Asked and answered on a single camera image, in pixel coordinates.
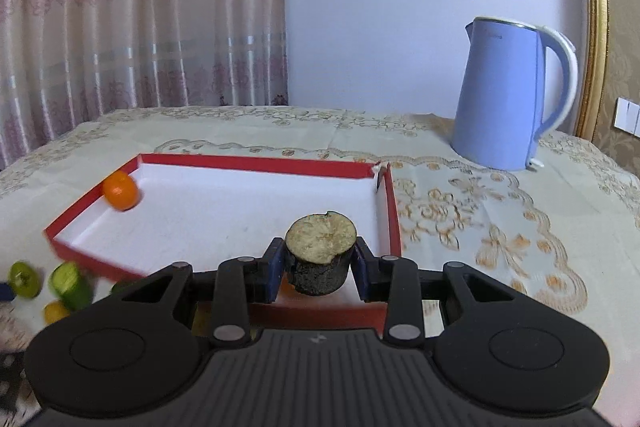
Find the blue electric kettle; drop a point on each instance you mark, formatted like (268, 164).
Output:
(500, 114)

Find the red white shallow box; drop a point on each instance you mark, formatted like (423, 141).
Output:
(206, 209)

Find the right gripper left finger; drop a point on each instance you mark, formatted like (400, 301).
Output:
(240, 282)

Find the gold mirror frame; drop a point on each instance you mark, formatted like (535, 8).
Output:
(597, 32)

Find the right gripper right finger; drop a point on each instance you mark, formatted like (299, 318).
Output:
(394, 281)

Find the orange tangerine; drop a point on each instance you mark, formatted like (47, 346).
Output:
(120, 191)

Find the dark sugarcane piece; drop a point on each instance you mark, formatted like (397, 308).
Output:
(318, 248)

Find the green cucumber piece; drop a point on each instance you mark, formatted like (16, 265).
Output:
(69, 283)

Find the cream embroidered tablecloth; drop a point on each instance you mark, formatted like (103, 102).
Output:
(567, 233)

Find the green round fruit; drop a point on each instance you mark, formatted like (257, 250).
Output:
(25, 280)

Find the white wall switch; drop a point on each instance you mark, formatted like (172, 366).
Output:
(627, 117)

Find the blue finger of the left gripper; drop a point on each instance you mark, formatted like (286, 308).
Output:
(6, 292)

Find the pink patterned curtain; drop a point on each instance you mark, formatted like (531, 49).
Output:
(64, 62)

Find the small yellow fruit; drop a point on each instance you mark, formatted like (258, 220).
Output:
(54, 312)

